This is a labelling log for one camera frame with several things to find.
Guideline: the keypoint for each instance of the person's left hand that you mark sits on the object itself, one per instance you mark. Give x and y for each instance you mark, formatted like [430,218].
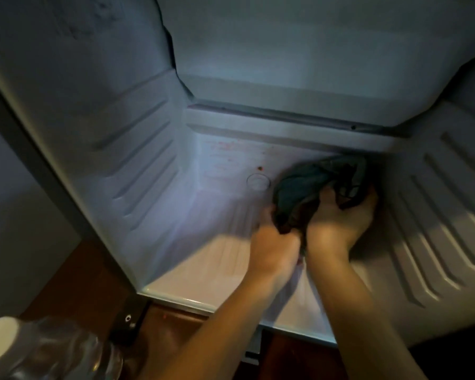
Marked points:
[275,243]

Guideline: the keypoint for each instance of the person's right hand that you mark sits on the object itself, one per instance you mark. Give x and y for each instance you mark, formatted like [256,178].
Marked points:
[334,225]

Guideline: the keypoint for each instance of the person's right fingers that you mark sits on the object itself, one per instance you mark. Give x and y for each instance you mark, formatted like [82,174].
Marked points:
[366,201]

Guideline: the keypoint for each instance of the dark teal cleaning cloth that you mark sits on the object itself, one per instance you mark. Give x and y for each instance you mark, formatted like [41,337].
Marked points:
[314,185]

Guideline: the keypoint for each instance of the person's left forearm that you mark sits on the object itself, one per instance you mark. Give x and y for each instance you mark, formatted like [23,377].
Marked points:
[225,328]

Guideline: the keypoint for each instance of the person's right forearm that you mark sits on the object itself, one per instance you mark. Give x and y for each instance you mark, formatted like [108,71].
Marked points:
[360,316]

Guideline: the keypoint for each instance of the white empty refrigerator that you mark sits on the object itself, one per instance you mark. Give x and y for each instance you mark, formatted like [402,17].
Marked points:
[261,126]

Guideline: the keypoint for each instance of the black refrigerator hinge foot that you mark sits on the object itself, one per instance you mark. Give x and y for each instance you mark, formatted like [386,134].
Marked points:
[128,320]

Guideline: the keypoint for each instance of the clear plastic bottle white cap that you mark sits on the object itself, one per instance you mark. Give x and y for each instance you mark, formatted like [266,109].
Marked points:
[43,352]

